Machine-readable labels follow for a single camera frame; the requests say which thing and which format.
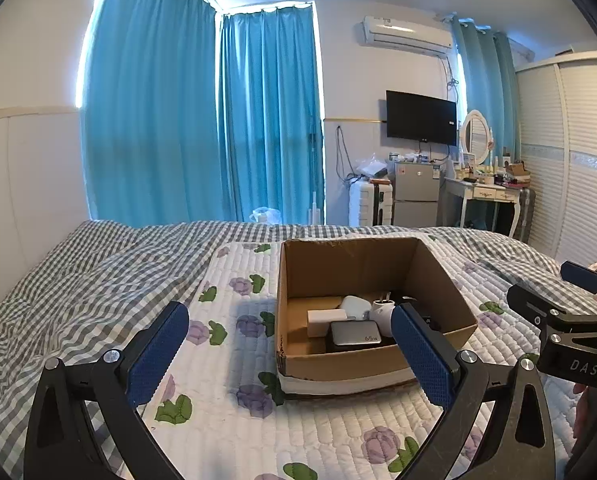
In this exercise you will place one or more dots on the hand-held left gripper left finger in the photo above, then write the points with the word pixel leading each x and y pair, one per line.
pixel 158 355

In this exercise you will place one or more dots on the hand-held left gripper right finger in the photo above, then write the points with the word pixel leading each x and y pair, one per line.
pixel 423 355

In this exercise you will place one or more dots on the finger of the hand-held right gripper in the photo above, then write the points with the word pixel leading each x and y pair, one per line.
pixel 531 305
pixel 581 275

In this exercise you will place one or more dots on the black box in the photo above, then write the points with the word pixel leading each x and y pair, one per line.
pixel 431 321

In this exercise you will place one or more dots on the black grey power adapter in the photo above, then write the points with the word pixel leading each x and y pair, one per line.
pixel 353 337

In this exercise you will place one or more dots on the light blue oval case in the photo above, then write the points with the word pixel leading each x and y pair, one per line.
pixel 354 306

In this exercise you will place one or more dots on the white rectangular block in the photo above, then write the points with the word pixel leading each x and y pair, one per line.
pixel 323 321

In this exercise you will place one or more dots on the brown cardboard box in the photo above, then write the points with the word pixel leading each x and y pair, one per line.
pixel 298 280

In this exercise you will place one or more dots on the person's right hand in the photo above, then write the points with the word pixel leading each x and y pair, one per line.
pixel 580 410

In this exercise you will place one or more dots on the grey suitcase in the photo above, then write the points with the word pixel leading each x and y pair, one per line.
pixel 526 210

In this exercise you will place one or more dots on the white floral quilted mat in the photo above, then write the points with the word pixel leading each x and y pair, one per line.
pixel 238 435

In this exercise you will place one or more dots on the white slatted wardrobe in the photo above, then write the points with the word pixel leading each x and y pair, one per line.
pixel 568 160

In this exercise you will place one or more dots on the grey checked bedsheet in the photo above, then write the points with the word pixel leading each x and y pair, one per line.
pixel 78 270

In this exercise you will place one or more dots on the brown small box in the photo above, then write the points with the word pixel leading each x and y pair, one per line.
pixel 517 168

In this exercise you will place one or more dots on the white dressing table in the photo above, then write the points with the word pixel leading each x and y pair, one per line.
pixel 478 192

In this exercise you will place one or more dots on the white suitcase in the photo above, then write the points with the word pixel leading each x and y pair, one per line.
pixel 368 205

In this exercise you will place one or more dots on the silver small fridge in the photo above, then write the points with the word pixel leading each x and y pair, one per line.
pixel 416 190

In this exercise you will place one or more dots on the oval white mirror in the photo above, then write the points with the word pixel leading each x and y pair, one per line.
pixel 477 135

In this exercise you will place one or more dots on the white plastic bag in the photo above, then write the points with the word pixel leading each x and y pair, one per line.
pixel 266 215

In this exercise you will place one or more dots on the clear plastic bag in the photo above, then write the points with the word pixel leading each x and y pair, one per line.
pixel 371 167

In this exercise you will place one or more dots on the white headboard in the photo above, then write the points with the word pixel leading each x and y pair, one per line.
pixel 28 200

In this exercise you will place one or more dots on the teal curtain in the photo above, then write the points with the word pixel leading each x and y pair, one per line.
pixel 483 85

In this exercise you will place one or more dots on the white mop pole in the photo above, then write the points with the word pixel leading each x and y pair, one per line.
pixel 312 170

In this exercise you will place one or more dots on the wide blue curtain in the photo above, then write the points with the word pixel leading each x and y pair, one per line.
pixel 148 95

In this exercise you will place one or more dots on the narrow blue curtain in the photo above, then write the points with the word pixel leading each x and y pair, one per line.
pixel 273 120

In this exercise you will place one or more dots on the white air conditioner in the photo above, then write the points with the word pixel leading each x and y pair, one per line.
pixel 408 34

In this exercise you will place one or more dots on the black wall television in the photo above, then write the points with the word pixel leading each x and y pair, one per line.
pixel 421 117

